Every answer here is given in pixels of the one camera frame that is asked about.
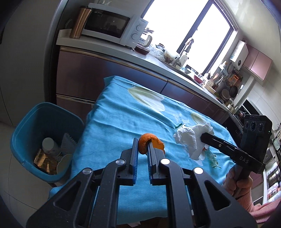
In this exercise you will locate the white dotted utensil holder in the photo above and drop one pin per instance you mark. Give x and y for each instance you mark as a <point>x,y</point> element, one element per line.
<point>209,82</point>

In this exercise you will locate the gold foil wrapper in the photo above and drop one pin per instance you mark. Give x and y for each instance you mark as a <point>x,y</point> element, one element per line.
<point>44,161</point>

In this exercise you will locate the blue floral tablecloth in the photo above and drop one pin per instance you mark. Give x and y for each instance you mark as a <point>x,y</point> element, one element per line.
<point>114,109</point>

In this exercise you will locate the dotted paper cup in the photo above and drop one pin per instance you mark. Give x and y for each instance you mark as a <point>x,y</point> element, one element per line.
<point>49,144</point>

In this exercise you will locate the thick white foam net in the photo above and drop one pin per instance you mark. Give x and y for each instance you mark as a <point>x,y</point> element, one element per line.
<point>68,141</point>

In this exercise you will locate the pale yellow round container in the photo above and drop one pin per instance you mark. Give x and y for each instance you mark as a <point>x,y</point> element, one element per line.
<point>210,88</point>

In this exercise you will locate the crushed paper cup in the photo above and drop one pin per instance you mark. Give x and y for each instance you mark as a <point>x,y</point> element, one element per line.
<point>64,163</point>

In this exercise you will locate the person's right forearm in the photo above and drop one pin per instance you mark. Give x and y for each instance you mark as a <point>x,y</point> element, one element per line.
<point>248,201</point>

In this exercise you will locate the large window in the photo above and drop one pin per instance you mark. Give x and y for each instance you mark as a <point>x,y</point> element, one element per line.
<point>175,19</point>

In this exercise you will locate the orange peel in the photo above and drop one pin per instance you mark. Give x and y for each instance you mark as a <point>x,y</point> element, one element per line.
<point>143,142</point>

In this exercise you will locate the clear plastic bag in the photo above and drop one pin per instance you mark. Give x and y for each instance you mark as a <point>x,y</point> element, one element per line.
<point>158,53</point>

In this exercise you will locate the blue plastic bin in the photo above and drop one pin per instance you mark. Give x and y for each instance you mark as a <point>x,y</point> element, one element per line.
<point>26,122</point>

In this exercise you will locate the hanging frying pan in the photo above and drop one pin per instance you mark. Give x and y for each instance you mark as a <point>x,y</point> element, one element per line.
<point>233,91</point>

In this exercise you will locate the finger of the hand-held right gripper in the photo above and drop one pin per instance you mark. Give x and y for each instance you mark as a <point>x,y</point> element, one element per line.
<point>219,144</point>

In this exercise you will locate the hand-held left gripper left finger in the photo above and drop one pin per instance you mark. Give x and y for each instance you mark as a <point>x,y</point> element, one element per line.
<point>135,166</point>

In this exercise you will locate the pink wall cabinet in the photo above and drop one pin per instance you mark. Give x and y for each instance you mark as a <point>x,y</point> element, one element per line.
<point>259,62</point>

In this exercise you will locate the white soap bottle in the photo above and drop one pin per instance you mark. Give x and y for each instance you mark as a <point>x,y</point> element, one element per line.
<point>183,59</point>

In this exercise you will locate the bagged food container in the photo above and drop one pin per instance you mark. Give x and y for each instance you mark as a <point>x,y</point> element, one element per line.
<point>170,56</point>

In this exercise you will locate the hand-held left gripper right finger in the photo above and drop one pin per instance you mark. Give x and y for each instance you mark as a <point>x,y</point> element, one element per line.
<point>150,168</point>

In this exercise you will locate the white tissue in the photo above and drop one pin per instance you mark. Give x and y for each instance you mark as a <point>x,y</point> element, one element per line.
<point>186,136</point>

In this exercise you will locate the red bowl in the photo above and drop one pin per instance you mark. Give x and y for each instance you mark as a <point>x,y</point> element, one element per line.
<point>198,79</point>

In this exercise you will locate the dark round bowl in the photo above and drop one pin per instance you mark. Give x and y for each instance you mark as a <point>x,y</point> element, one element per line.
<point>142,49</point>

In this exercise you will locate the copper insulated tumbler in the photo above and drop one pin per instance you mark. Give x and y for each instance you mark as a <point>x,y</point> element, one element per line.
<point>79,23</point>

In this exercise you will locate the white microwave oven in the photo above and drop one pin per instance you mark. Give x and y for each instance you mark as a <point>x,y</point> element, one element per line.
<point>105,20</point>

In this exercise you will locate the metal kitchen faucet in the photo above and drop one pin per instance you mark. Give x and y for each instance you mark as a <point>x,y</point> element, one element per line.
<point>186,47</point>

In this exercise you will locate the grey refrigerator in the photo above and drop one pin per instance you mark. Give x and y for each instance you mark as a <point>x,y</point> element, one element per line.
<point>26,54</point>

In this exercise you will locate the white water heater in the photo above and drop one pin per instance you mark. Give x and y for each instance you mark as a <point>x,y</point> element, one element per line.
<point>239,54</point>

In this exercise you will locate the glass kettle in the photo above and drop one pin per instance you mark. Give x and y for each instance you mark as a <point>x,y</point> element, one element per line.
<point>148,39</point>

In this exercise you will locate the kitchen counter with cabinets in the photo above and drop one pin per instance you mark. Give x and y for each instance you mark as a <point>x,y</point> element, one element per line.
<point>92,63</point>

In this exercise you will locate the person's right hand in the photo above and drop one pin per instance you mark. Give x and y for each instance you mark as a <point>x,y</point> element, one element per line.
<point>229,183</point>

